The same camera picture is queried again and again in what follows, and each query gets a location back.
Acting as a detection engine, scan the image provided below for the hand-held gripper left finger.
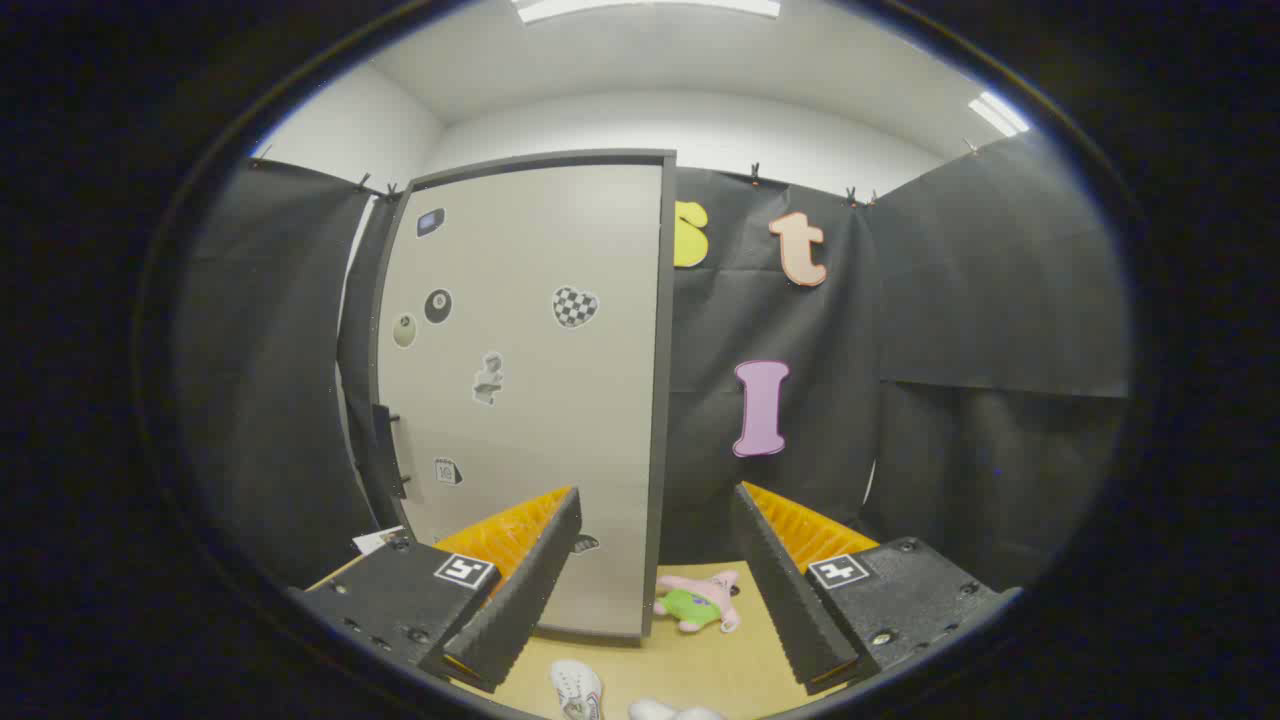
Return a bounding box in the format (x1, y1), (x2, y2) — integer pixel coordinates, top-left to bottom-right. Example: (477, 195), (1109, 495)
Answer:
(288, 486), (583, 694)

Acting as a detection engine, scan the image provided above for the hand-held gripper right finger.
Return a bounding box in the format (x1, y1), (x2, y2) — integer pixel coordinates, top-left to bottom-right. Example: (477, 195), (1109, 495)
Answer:
(729, 482), (1023, 696)

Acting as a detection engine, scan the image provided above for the white canvas shoe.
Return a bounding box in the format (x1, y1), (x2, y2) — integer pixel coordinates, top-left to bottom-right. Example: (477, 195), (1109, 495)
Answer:
(550, 659), (604, 720)

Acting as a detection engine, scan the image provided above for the beige shoe cabinet door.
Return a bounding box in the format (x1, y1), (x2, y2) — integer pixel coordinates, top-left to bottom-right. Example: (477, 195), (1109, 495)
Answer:
(372, 163), (665, 638)

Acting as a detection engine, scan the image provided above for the grey shoe cabinet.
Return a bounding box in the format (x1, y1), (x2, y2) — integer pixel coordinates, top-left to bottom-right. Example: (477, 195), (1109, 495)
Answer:
(368, 148), (678, 641)

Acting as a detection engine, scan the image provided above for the pink star plush toy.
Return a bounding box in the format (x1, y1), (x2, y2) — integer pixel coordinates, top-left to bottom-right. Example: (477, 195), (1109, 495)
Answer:
(655, 570), (743, 635)

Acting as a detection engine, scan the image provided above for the white rounded object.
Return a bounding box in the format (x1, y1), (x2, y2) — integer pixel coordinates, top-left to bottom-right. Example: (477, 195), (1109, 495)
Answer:
(628, 698), (726, 720)

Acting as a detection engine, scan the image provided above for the black backdrop cloth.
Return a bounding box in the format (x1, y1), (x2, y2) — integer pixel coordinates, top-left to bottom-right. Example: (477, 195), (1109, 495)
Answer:
(170, 130), (1136, 601)

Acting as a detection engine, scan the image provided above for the small ceiling light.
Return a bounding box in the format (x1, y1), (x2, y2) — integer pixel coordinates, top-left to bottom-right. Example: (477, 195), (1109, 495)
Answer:
(966, 90), (1031, 138)

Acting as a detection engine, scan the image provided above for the long ceiling light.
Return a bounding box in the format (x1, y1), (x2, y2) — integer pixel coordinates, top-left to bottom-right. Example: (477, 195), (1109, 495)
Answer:
(512, 0), (783, 25)

